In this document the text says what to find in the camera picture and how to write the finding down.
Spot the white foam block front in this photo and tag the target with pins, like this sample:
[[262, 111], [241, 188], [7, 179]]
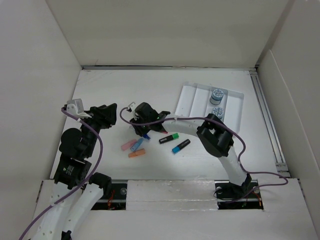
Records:
[[171, 195]]

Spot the blue translucent eraser case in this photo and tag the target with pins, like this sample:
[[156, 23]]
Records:
[[137, 144]]

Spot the blue slime jar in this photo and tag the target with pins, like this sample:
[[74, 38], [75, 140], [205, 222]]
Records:
[[216, 96], [218, 111]]

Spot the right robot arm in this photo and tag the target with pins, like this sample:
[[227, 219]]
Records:
[[211, 131]]

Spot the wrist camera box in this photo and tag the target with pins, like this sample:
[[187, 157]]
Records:
[[75, 107], [131, 107]]

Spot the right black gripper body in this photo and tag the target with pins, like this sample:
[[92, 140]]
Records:
[[142, 130]]

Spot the pink translucent eraser case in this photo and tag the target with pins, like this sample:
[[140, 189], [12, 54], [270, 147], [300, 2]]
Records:
[[128, 145]]

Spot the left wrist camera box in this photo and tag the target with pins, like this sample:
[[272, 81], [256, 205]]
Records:
[[75, 107]]

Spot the metal rail right edge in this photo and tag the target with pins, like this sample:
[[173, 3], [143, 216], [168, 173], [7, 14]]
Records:
[[279, 158]]

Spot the blue cap black highlighter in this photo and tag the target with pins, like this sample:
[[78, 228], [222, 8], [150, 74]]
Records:
[[180, 146]]

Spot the clear glue stick blue cap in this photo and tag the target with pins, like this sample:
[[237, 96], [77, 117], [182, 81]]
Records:
[[145, 136]]

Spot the orange translucent eraser case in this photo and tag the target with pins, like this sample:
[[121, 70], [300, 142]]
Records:
[[137, 153]]

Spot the white divided organizer tray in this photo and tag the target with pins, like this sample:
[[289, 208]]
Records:
[[194, 101]]

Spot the green cap black highlighter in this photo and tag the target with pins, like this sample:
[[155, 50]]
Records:
[[168, 138]]

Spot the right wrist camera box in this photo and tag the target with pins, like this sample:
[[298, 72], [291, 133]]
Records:
[[131, 107]]

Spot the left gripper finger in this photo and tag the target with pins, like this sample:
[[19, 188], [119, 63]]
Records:
[[110, 121], [105, 110]]

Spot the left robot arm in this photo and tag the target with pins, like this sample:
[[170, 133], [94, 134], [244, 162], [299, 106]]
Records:
[[77, 185]]

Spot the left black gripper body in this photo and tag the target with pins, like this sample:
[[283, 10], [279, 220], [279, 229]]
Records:
[[95, 123]]

